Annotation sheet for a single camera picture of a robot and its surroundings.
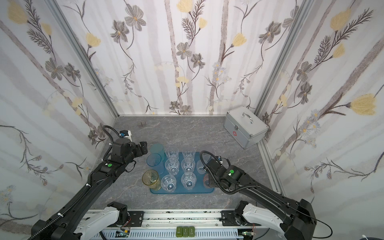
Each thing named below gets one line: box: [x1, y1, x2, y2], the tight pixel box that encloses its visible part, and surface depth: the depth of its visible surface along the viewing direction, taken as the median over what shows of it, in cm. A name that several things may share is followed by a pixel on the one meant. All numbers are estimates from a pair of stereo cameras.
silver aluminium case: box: [223, 106, 269, 150], surface depth 98 cm
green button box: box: [176, 226, 196, 238], surface depth 70 cm
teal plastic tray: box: [150, 152, 215, 194], surface depth 86 cm
